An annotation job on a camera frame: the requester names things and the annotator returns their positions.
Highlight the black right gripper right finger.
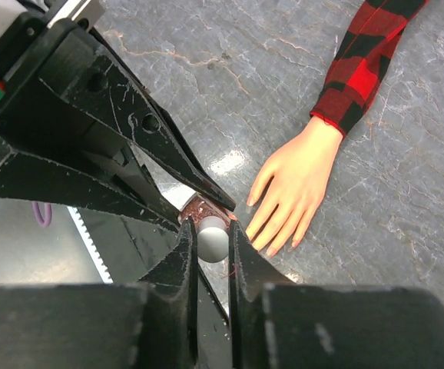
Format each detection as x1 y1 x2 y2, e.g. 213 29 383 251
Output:
229 221 444 368

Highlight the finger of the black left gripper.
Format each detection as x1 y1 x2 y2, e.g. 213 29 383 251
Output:
0 136 180 231
39 36 235 211

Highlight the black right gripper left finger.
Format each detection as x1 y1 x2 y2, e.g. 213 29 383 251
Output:
0 220 197 368

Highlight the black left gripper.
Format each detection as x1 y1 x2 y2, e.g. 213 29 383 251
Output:
0 14 107 150

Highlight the mannequin hand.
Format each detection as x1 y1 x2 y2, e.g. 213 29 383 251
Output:
246 116 343 257

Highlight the red black plaid shirt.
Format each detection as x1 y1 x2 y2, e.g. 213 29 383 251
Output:
310 0 427 136

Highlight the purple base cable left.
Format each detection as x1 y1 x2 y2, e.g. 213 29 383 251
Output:
31 200 53 230

